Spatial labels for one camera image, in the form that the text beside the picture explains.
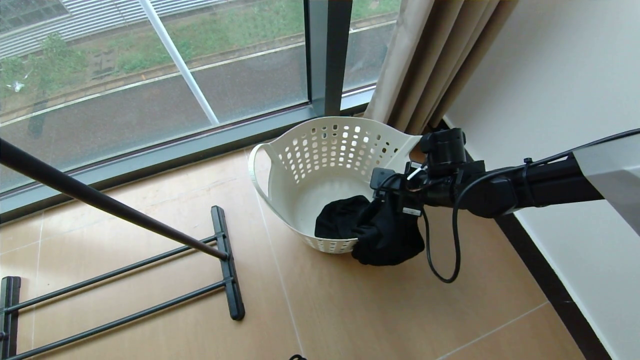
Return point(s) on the beige curtain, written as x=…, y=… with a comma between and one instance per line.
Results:
x=430, y=60

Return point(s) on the black clothes rack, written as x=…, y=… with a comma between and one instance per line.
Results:
x=100, y=199

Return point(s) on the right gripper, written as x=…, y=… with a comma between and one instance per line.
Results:
x=430, y=192

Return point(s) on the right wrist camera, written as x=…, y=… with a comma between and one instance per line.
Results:
x=382, y=177

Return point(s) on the black garment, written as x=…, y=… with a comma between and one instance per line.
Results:
x=385, y=240

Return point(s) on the white laundry basket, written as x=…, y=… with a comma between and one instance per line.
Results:
x=330, y=145

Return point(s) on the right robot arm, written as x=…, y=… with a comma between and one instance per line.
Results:
x=540, y=187

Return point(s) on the window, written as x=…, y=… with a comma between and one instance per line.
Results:
x=325, y=50

